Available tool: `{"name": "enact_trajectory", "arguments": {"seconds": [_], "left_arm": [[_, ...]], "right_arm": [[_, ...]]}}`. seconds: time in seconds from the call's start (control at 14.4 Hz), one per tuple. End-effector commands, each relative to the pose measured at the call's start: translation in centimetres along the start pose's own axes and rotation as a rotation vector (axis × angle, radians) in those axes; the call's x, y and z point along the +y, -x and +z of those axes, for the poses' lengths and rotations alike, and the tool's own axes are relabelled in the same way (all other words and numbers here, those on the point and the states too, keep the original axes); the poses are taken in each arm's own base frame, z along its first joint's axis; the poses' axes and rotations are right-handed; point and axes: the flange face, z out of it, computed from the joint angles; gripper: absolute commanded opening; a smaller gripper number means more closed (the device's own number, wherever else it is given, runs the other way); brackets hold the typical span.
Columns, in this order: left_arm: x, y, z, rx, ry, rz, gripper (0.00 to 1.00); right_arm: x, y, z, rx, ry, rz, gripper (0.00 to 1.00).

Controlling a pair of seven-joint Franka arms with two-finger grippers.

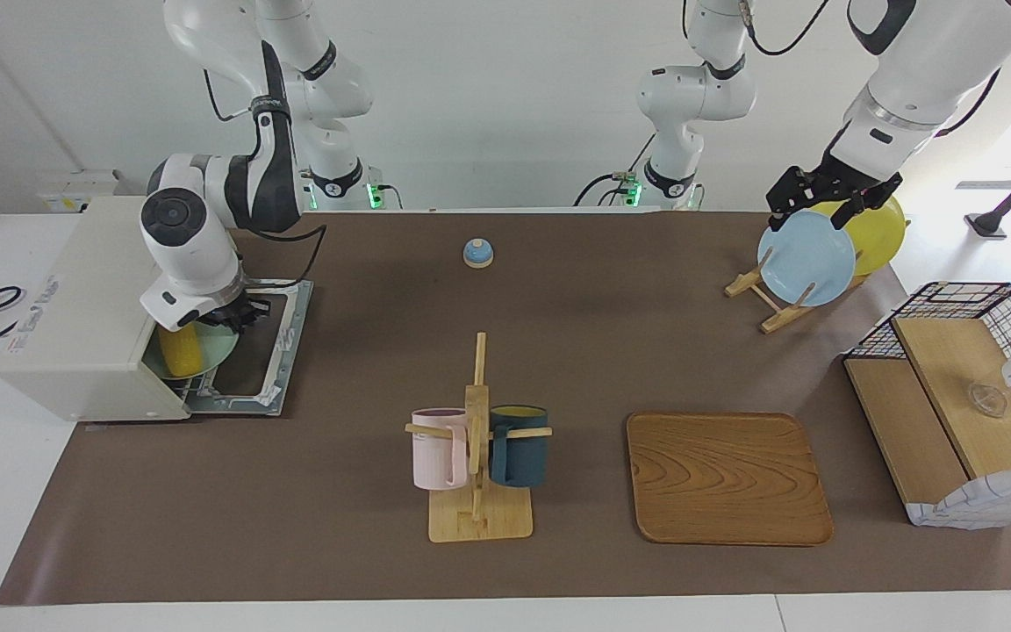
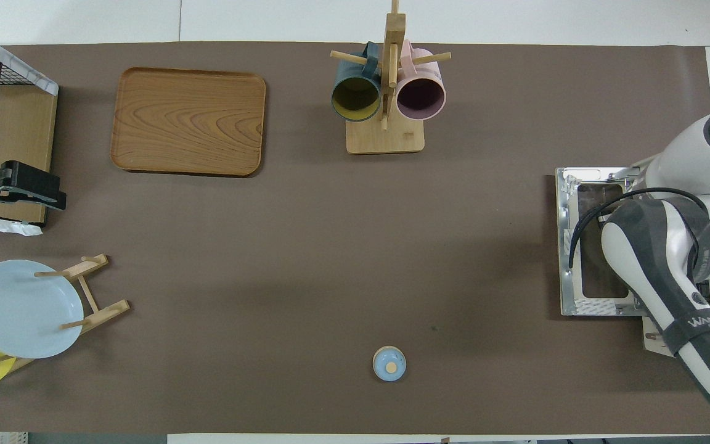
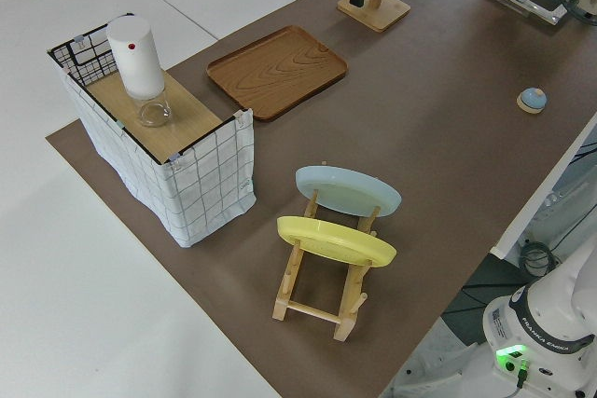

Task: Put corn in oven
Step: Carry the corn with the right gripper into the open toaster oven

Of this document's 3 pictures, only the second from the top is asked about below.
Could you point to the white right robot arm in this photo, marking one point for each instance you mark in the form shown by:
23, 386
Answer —
700, 172

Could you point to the metal base frame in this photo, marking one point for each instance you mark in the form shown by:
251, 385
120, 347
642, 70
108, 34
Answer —
571, 290

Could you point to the brown table mat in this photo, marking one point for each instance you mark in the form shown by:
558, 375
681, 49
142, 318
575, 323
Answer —
299, 246

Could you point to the small blue bell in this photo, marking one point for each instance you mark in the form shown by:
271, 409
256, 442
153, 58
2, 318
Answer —
389, 364

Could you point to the pink mug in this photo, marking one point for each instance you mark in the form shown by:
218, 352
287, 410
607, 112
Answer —
421, 92

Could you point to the wooden plate rack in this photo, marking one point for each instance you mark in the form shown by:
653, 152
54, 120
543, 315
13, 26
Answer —
102, 311

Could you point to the brown wooden tray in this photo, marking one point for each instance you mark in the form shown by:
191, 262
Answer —
188, 120

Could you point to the wooden mug stand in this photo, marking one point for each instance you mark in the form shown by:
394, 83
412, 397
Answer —
386, 139

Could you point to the light blue plate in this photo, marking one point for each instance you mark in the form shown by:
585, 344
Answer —
22, 308

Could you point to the dark blue mug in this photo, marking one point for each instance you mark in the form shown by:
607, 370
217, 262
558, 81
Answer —
355, 95

